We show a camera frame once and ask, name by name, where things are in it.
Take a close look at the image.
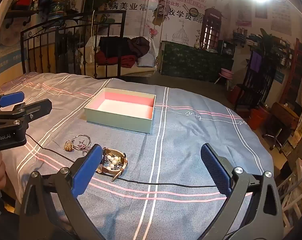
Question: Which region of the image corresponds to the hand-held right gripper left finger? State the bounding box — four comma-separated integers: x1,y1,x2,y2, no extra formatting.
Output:
18,144,109,240

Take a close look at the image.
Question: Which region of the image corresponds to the green potted plant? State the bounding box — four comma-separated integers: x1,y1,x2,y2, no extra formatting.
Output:
251,29,285,80

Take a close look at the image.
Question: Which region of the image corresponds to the pink stool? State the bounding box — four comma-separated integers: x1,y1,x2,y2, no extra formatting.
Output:
214,68,234,90

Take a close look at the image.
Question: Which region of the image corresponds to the green round tin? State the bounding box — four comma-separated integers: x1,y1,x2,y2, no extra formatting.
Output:
48,1,66,20

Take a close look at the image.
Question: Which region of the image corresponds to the blue striped bedsheet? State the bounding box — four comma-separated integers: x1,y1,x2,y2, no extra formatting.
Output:
0,72,275,240

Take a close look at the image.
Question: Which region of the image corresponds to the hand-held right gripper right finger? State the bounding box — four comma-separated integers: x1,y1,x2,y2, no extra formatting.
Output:
198,143,284,240

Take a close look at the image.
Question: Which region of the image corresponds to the gold watch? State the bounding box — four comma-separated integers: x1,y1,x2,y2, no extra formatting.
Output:
97,148,128,182

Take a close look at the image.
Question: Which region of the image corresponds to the brown wooden box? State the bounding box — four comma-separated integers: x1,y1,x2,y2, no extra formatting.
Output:
268,102,300,130

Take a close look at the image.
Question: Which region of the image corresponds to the green patterned cabinet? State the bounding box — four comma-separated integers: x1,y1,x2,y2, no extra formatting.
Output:
159,41,235,83

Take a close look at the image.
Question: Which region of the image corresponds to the white pearl bracelet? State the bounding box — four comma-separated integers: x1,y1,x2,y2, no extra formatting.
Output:
104,154,122,170

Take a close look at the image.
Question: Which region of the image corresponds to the blue wall sign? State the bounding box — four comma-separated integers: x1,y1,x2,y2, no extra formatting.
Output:
0,51,29,75

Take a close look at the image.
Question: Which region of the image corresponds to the black metal rack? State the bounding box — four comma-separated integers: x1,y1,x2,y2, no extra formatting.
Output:
234,50,273,113

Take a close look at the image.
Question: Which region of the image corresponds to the thin silver bangle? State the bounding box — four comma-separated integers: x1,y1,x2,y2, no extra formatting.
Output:
71,134,92,150

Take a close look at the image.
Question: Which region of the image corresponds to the teal box with pink inside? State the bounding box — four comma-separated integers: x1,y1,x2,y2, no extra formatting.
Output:
84,87,157,134

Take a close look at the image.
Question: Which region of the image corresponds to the purple cloth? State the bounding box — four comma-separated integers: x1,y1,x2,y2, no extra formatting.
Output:
251,52,262,73

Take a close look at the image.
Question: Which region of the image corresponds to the red bin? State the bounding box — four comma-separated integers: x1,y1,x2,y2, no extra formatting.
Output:
227,84,244,104

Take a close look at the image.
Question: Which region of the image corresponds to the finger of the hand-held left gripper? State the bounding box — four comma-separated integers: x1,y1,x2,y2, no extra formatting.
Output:
0,99,53,128
0,91,25,113

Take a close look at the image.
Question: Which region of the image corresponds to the cluttered wall shelf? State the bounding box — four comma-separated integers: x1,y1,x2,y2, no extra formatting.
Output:
4,0,76,28

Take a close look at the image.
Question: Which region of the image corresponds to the white wooden rack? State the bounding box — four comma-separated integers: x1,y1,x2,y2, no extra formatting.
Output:
276,159,302,230

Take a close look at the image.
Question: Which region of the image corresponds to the pale blue pillow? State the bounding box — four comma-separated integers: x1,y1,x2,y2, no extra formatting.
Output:
137,55,155,67

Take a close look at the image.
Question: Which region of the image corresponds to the silver chain necklace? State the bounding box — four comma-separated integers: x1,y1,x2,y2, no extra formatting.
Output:
76,141,94,155

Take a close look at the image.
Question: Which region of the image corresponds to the wall poster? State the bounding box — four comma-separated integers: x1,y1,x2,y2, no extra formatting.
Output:
98,0,231,53

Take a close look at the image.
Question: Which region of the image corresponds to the thin black cable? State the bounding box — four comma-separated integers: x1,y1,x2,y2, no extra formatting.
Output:
25,133,217,188

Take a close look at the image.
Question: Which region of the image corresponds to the white wicker chair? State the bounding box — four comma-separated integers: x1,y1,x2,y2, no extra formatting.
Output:
83,35,159,77

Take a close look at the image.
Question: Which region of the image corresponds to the pile of dark clothes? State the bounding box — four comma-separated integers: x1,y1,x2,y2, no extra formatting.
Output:
95,36,151,68

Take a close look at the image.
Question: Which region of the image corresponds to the black iron bed frame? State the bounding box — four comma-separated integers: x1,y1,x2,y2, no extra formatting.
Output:
21,11,126,80

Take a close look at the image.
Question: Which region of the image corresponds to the red bucket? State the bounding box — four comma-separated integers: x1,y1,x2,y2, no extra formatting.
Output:
248,106,270,130

